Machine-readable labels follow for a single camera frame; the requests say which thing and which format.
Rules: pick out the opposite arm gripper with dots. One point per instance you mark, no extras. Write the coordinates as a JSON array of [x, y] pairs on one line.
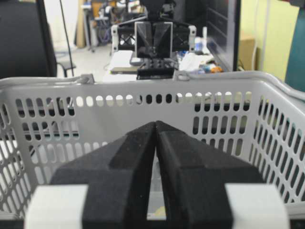
[[156, 43]]

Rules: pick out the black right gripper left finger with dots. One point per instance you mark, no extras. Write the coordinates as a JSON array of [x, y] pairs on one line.
[[107, 188]]

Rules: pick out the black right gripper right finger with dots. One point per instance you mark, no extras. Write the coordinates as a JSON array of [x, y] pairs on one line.
[[205, 188]]

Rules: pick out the grey plastic shopping basket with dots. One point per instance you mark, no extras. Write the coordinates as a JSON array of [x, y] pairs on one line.
[[46, 122]]

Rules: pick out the black monitor panel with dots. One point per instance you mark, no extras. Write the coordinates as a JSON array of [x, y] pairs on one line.
[[222, 21]]

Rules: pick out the cardboard box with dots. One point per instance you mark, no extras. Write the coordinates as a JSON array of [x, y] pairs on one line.
[[245, 51]]

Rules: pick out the black office chair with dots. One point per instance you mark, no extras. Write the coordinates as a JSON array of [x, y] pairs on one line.
[[26, 47]]

